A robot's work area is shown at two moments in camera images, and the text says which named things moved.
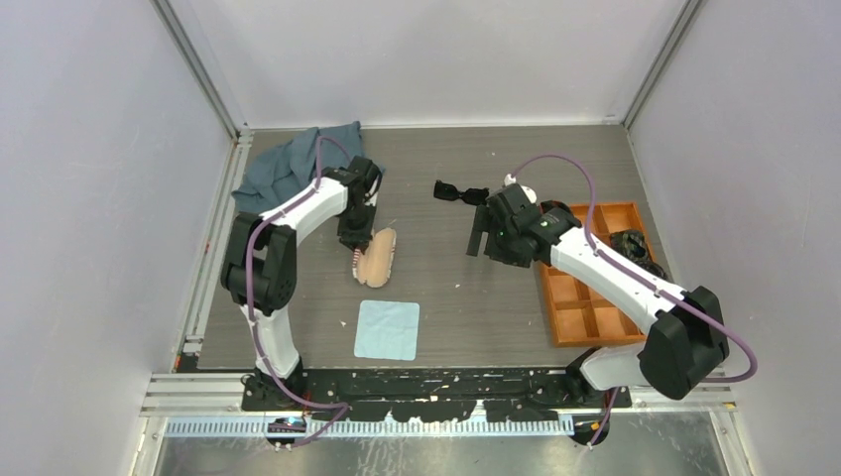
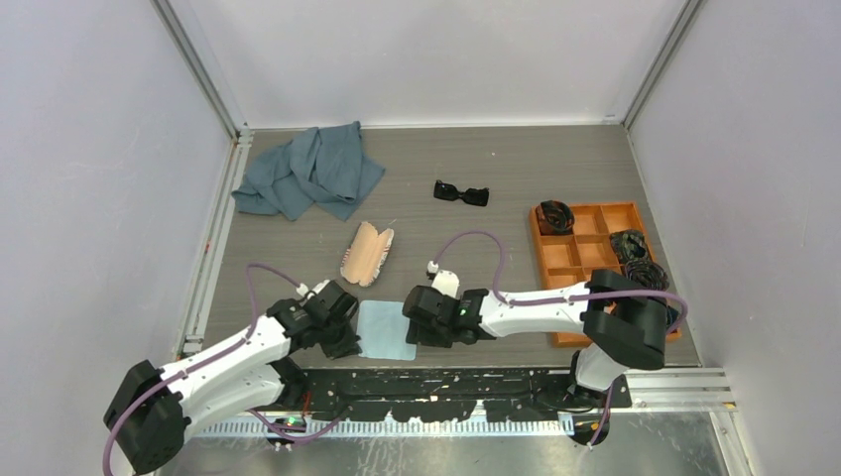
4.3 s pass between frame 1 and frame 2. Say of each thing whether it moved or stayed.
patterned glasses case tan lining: moved
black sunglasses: stayed
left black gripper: moved
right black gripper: moved
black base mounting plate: stayed
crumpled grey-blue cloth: stayed
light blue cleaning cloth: stayed
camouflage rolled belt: stayed
